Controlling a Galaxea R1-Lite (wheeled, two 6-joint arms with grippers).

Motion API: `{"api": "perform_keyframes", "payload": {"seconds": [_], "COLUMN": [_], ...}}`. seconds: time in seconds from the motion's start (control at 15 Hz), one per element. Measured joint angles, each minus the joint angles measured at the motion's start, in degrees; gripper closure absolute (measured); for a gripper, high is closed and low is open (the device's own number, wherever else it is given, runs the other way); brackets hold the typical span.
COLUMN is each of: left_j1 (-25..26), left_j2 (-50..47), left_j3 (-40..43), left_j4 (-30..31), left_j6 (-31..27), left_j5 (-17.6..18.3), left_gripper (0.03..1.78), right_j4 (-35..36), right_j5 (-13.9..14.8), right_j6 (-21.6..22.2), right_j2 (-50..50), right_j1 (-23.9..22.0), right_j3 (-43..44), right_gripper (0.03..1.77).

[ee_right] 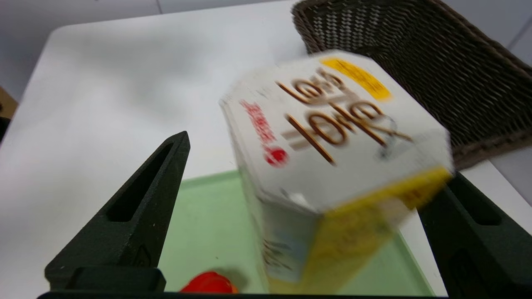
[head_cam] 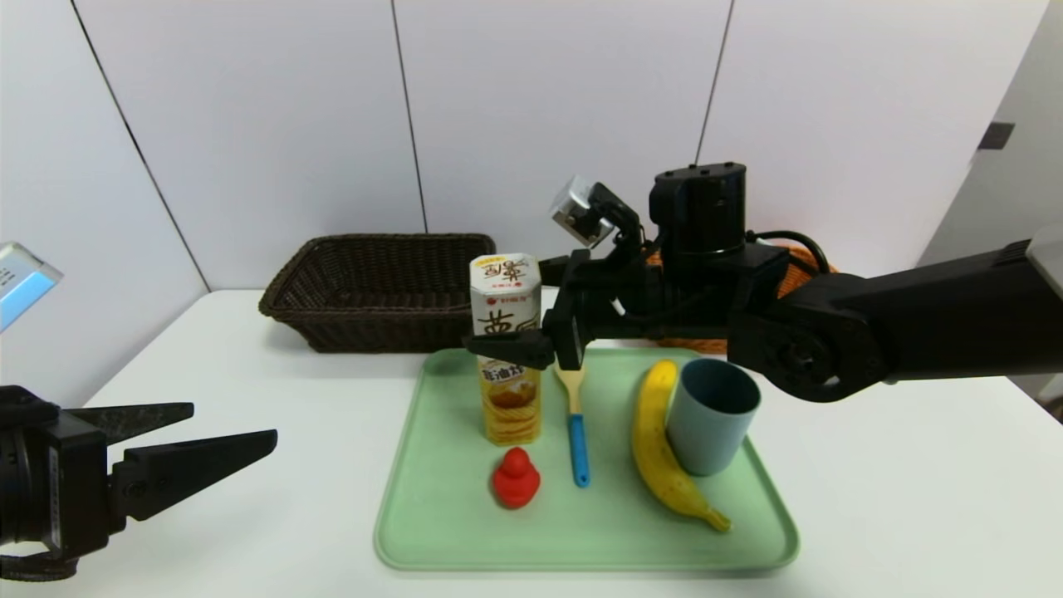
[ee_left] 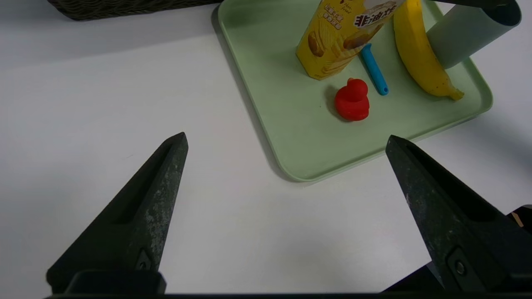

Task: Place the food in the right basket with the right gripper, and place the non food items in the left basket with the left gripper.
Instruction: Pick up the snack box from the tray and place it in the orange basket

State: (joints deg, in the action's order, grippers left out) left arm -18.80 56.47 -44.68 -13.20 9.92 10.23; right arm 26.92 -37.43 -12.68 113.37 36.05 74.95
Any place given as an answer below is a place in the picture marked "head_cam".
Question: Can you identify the orange wicker basket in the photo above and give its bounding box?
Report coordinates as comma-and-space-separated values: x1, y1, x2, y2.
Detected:
648, 241, 840, 356

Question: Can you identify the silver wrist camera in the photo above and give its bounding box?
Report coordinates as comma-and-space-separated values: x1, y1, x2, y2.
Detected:
550, 174, 620, 248
0, 242, 63, 333

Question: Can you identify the wooden spoon with blue handle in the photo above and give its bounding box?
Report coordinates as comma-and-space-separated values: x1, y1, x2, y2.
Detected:
555, 365, 590, 488

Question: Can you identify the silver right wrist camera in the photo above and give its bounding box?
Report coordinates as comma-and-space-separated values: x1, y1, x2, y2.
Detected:
550, 174, 620, 248

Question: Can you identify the dark brown wicker basket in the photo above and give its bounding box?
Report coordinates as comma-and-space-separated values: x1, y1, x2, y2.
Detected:
258, 233, 497, 355

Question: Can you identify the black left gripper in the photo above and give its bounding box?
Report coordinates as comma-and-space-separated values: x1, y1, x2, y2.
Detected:
0, 401, 278, 561

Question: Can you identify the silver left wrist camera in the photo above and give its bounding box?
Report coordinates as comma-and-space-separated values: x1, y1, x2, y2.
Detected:
0, 242, 63, 333

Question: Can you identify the yellow white snack carton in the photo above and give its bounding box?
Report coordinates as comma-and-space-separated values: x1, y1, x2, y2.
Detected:
469, 253, 542, 447

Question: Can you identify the yellow banana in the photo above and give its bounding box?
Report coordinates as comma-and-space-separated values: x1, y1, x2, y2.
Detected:
630, 359, 732, 532

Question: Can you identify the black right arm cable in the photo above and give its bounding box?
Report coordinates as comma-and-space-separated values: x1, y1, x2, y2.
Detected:
747, 230, 831, 275

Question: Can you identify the black braided cable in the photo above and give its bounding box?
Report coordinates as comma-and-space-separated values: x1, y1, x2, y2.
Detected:
0, 555, 80, 582

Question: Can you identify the grey blue plastic cup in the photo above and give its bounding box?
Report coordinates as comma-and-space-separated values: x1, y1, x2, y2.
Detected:
665, 358, 762, 477

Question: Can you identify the light green plastic tray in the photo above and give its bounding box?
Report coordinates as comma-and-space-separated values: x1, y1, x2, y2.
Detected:
374, 347, 800, 571

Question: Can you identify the red rubber duck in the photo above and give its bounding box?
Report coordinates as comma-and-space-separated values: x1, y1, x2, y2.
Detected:
492, 447, 541, 509

